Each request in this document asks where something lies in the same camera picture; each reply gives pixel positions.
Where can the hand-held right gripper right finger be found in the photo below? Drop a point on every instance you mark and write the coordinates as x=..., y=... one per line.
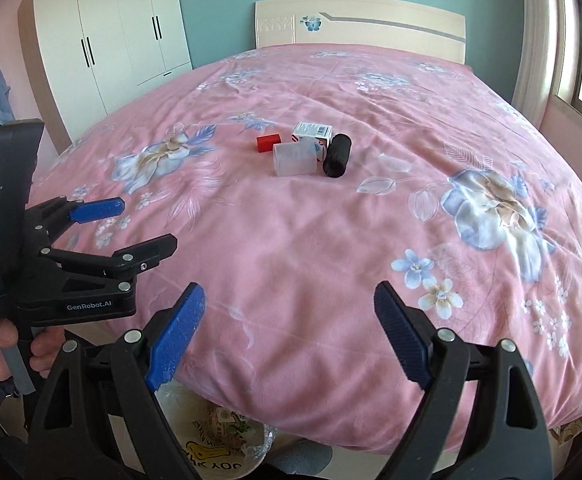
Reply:
x=403, y=335

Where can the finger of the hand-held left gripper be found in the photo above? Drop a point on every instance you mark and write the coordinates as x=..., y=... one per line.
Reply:
x=151, y=247
x=96, y=210

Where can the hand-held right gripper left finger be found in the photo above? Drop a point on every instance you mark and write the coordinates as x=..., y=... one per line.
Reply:
x=176, y=340

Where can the paper bucket bin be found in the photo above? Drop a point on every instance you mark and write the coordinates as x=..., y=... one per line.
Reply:
x=211, y=455

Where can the small red box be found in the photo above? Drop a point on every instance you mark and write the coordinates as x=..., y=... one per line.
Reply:
x=269, y=142

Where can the clear plastic cup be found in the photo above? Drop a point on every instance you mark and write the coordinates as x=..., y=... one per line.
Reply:
x=296, y=160

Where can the black roll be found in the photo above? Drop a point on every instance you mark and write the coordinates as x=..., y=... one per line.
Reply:
x=337, y=156

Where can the white box with red label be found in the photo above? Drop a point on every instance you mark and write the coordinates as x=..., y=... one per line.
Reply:
x=311, y=132

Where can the person's left hand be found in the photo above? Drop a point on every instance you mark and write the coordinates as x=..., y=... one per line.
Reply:
x=46, y=352

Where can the pink floral bedspread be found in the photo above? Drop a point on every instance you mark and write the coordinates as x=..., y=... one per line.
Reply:
x=321, y=240

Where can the grey shoe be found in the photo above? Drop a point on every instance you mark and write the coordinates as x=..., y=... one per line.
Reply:
x=303, y=460

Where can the white wardrobe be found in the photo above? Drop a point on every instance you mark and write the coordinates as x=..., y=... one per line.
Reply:
x=116, y=25

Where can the floral bed skirt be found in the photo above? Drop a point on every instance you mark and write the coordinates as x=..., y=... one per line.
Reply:
x=573, y=432

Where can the cream headboard with butterfly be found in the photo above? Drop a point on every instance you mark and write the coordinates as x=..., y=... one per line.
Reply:
x=371, y=22

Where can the cream curtain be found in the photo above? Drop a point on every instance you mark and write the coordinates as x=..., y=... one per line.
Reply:
x=536, y=45

